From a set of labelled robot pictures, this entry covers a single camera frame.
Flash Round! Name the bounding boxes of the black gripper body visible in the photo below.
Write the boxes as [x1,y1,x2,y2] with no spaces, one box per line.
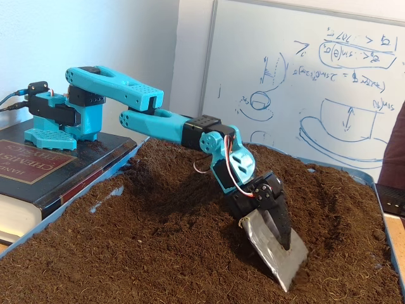
[226,172,284,219]

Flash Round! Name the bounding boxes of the blue cable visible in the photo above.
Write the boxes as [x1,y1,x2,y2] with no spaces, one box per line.
[0,89,28,107]

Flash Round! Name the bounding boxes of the black controller block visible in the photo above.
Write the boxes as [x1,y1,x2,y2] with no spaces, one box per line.
[27,81,50,96]

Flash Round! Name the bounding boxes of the right forearm maroon sleeve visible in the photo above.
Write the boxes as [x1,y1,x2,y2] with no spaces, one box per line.
[378,101,405,187]

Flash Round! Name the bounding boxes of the whiteboard with blue drawings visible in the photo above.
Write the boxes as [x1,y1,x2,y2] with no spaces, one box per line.
[194,0,405,191]

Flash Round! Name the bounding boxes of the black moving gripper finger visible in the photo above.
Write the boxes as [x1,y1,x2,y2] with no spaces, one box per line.
[254,183,292,251]

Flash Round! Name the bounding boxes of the black cable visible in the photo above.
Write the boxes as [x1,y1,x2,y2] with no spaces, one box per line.
[0,101,30,112]

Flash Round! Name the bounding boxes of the black chemistry physics handbook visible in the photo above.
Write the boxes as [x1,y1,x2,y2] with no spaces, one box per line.
[0,122,139,246]

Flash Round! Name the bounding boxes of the brown soil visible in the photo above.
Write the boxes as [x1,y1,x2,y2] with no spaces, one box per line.
[0,131,402,304]

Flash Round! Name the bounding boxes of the silver foil scoop plate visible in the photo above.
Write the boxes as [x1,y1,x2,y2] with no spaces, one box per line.
[239,208,309,293]

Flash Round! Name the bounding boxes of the blue plastic tray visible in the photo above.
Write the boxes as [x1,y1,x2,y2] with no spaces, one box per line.
[0,127,405,304]

